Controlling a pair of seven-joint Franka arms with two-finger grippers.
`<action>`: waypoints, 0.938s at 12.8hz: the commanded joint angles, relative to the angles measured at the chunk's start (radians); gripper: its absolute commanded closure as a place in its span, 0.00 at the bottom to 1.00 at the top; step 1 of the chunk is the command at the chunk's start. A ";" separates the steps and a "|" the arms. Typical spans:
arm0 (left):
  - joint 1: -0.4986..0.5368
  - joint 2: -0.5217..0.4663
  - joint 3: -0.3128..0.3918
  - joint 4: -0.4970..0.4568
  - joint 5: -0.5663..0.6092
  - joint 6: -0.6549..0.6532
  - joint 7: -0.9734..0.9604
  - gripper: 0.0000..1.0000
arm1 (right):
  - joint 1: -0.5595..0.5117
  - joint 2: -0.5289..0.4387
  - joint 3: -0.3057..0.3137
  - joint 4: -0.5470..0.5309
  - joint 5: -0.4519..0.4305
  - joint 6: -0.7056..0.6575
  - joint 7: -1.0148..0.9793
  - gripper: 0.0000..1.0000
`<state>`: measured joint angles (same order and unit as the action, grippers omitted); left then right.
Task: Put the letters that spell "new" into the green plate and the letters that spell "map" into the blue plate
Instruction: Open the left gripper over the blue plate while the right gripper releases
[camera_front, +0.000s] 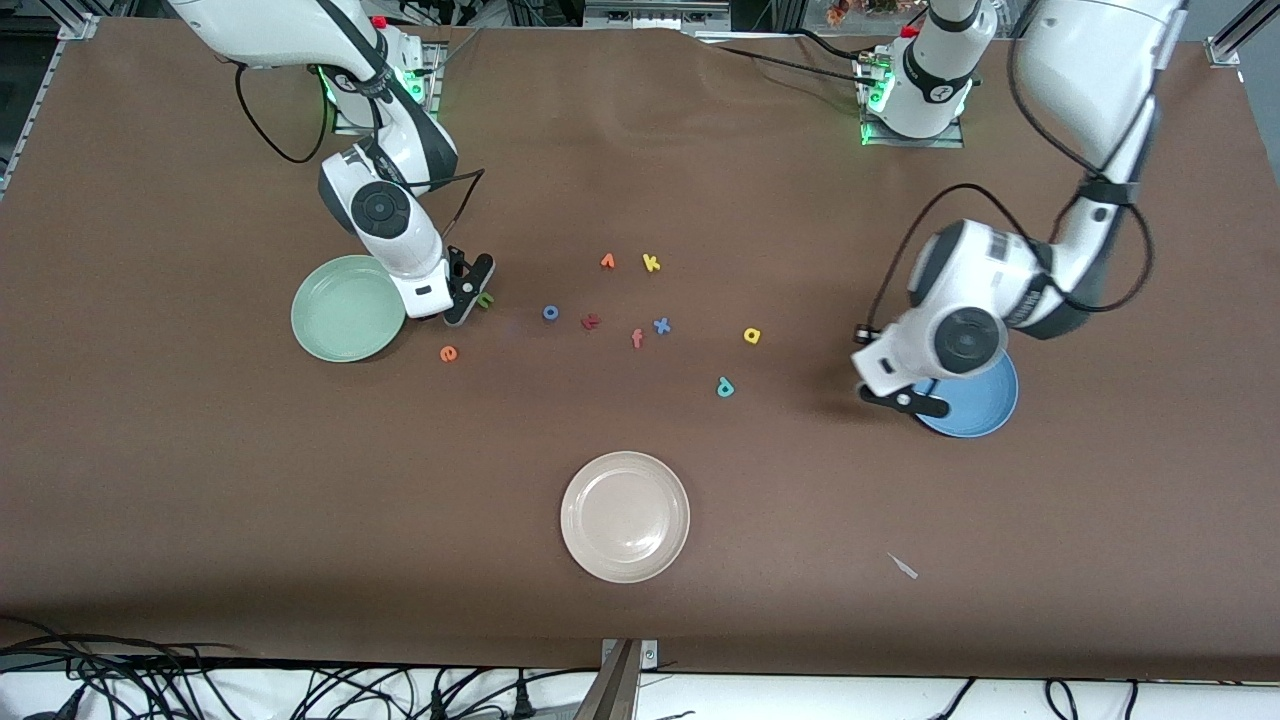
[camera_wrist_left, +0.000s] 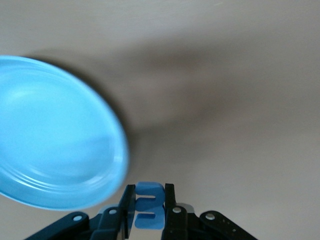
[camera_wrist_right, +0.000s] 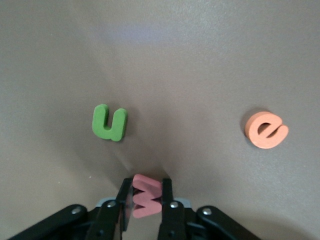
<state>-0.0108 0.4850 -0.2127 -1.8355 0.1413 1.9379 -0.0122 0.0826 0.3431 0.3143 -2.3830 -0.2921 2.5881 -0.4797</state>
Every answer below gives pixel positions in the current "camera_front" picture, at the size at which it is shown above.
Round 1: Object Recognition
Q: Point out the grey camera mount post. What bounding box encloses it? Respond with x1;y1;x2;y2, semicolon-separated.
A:
575;640;641;720

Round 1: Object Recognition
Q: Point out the silver metal frame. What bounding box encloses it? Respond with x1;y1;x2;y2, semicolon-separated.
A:
585;0;731;29

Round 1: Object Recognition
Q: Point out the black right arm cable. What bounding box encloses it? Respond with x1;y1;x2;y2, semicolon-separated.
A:
235;60;488;256

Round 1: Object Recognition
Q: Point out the green plate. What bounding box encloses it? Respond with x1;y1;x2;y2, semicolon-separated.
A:
290;254;410;363

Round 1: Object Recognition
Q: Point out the silver aluminium rail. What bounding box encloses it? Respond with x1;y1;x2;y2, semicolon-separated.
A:
0;12;101;196
1205;0;1280;171

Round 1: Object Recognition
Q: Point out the blue plate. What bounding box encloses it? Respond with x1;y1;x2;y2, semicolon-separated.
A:
912;350;1020;439

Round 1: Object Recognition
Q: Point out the paper table cover sheet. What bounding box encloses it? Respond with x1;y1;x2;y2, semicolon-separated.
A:
0;15;1280;681

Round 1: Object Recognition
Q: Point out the beige plate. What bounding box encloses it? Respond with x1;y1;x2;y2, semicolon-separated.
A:
560;451;692;584

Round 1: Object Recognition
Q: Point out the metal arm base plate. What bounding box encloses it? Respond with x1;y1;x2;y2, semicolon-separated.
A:
860;55;966;149
333;40;442;137

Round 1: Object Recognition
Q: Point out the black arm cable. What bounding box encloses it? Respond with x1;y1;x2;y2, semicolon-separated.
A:
858;20;1161;343
235;60;488;256

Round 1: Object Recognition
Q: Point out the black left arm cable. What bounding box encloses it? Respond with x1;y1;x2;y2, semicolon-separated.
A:
858;20;1161;343

